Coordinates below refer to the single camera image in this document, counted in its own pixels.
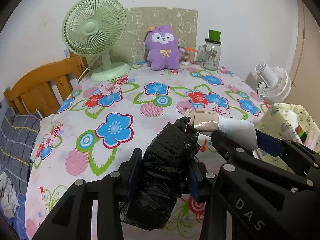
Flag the purple plush toy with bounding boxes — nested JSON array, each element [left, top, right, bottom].
[[145, 25, 181, 70]]

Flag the black plastic bag bundle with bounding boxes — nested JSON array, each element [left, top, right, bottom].
[[120, 116, 200, 231]]

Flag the cotton swab container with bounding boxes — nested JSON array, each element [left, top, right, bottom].
[[178, 46, 197, 65]]

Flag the green tissue pack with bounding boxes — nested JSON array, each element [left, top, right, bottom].
[[295, 126, 308, 144]]

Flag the green desk fan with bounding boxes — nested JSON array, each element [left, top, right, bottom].
[[62, 0, 131, 82]]

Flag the floral tablecloth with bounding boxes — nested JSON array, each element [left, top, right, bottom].
[[25, 64, 268, 239]]

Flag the pink paper packet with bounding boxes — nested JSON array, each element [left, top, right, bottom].
[[304, 131, 318, 150]]

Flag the beige door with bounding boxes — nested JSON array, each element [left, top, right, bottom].
[[285, 0, 320, 124]]

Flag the beige white sock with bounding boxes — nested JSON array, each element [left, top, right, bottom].
[[184, 109, 258, 151]]

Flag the glass jar green lid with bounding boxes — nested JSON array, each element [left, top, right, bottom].
[[196, 29, 221, 71]]

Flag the yellow cartoon storage box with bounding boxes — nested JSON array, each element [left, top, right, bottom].
[[254, 102, 320, 173]]

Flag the cardboard sheet with cartoons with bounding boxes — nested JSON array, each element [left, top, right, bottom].
[[109, 6, 199, 65]]

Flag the white standing fan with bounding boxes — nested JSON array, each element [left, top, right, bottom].
[[245, 61, 291, 104]]

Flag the white fan power cable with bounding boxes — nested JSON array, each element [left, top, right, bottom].
[[76, 55, 99, 83]]

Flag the white crumpled cloth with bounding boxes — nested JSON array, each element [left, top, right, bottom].
[[0, 172, 20, 218]]

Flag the grey plaid pillow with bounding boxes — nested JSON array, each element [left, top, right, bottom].
[[1, 107, 40, 196]]

